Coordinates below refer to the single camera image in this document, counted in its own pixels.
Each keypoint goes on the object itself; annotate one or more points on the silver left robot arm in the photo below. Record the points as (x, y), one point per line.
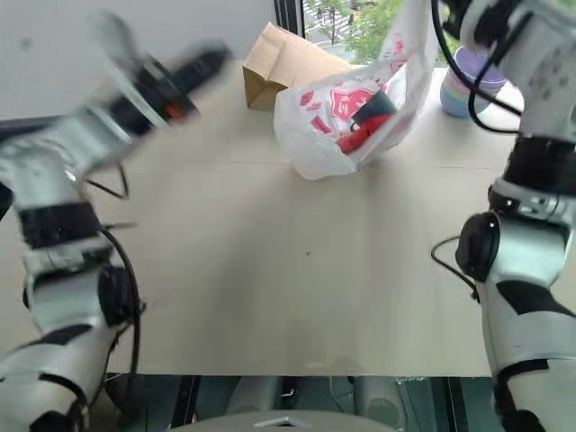
(58, 310)

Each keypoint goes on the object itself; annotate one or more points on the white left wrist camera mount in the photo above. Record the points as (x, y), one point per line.
(118, 63)

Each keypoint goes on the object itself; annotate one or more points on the grey rounded shape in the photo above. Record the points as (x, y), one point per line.
(380, 398)

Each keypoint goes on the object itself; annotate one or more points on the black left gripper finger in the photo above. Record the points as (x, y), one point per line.
(204, 54)
(204, 71)

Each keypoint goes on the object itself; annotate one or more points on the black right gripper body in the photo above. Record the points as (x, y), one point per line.
(452, 18)

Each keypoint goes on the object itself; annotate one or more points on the white red-printed plastic bag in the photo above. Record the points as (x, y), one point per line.
(315, 157)

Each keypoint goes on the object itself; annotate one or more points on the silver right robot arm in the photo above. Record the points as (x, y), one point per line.
(526, 310)

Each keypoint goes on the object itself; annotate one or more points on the stack of pastel bowls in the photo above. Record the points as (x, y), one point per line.
(454, 96)

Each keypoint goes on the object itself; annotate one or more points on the black table leg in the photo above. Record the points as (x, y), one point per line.
(456, 405)
(189, 398)

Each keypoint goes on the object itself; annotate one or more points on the brown paper bag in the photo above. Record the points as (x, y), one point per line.
(279, 67)

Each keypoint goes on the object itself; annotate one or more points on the dark window frame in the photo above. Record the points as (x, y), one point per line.
(288, 13)

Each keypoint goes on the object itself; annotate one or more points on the green trees outside window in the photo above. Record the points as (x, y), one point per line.
(369, 31)

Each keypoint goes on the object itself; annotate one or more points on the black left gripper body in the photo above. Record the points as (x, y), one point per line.
(164, 87)

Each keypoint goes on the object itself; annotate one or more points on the red and black bagged item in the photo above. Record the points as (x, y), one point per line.
(357, 137)

